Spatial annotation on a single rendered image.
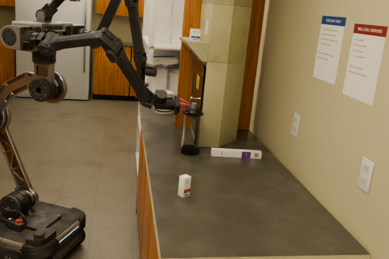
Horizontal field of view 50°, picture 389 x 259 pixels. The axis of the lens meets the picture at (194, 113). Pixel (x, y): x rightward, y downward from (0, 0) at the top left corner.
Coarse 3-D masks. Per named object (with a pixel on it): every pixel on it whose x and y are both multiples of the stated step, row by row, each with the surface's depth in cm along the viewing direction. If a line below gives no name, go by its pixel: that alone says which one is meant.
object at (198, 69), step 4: (196, 60) 244; (196, 64) 243; (200, 64) 231; (196, 68) 243; (200, 68) 230; (204, 68) 221; (196, 72) 242; (200, 72) 230; (204, 72) 221; (196, 76) 241; (200, 76) 229; (204, 76) 222; (196, 80) 241; (200, 80) 228; (200, 84) 228; (196, 88) 240; (200, 88) 227; (196, 92) 239; (200, 92) 227; (192, 96) 252; (196, 96) 238; (200, 96) 226; (196, 100) 238; (200, 100) 226; (200, 104) 225; (200, 108) 226
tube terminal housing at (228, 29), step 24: (216, 24) 215; (240, 24) 223; (216, 48) 218; (240, 48) 229; (216, 72) 221; (240, 72) 235; (216, 96) 225; (240, 96) 241; (216, 120) 228; (216, 144) 232
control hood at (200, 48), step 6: (180, 36) 244; (186, 42) 216; (192, 42) 215; (198, 42) 216; (204, 42) 218; (192, 48) 216; (198, 48) 216; (204, 48) 217; (198, 54) 217; (204, 54) 218; (204, 60) 219
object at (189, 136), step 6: (186, 120) 212; (192, 120) 211; (198, 120) 212; (186, 126) 212; (192, 126) 212; (198, 126) 213; (186, 132) 213; (192, 132) 212; (198, 132) 214; (186, 138) 214; (192, 138) 213; (198, 138) 215; (186, 144) 214; (192, 144) 214; (198, 144) 217
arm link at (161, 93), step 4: (152, 92) 229; (156, 92) 220; (160, 92) 220; (164, 92) 221; (156, 96) 220; (160, 96) 219; (164, 96) 220; (152, 100) 223; (156, 100) 222; (160, 100) 220; (164, 100) 221; (144, 104) 226; (148, 104) 225; (152, 104) 227; (160, 104) 223
